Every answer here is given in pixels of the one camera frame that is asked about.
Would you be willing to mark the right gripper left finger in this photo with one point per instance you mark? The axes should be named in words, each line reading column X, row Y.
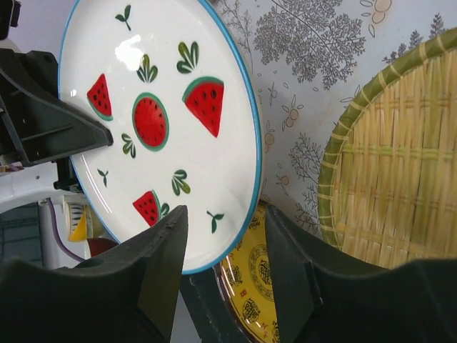
column 127, row 294

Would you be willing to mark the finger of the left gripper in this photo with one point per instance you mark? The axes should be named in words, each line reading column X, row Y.
column 36, row 126

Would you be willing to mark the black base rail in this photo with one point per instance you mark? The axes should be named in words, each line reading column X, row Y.
column 208, row 305

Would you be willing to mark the watermelon pattern plate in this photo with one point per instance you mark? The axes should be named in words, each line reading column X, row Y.
column 167, row 80

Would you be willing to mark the yellow brown patterned plate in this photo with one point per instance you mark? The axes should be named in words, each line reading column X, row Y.
column 245, row 282

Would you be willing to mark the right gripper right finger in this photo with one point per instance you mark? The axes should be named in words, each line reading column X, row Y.
column 324, row 295

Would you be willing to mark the floral patterned table mat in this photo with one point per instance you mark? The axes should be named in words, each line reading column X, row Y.
column 309, row 59

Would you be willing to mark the woven bamboo tray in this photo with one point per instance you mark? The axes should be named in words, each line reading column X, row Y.
column 387, row 185

